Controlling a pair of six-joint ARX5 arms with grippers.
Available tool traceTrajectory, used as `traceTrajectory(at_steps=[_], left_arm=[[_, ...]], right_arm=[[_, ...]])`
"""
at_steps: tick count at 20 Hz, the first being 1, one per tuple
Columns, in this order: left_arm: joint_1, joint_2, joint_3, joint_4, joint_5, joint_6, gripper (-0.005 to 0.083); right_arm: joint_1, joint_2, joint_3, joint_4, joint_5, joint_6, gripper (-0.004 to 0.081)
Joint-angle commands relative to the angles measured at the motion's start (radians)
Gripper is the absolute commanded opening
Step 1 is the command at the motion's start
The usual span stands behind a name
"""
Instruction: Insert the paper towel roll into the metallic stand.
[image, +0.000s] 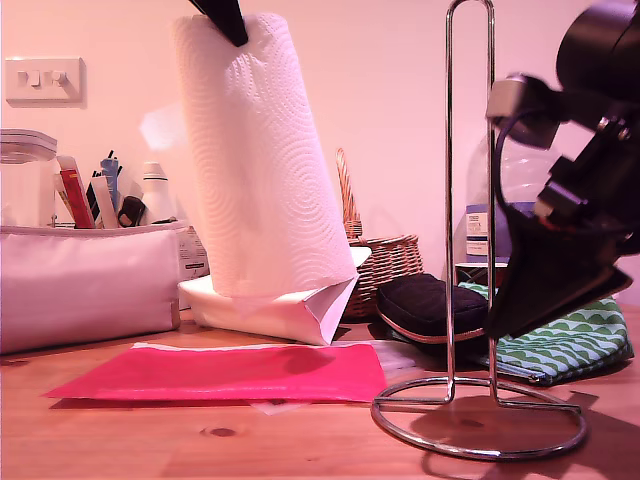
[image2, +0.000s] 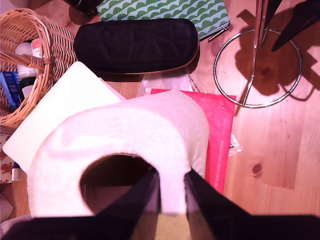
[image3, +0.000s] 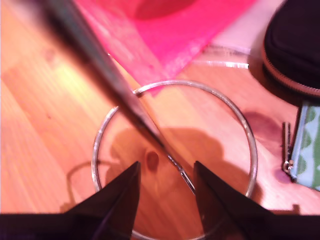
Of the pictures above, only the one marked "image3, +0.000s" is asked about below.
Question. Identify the pink plastic envelope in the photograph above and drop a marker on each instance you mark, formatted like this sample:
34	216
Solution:
175	37

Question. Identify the clear plastic sleeve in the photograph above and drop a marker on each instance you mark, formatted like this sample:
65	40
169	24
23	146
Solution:
232	47

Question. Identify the green patterned zip pouch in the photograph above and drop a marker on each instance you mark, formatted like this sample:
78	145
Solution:
310	150

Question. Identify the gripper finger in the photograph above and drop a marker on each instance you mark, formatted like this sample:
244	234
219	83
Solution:
120	195
215	200

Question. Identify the black zip case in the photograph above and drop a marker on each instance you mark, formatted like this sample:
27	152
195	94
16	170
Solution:
295	37

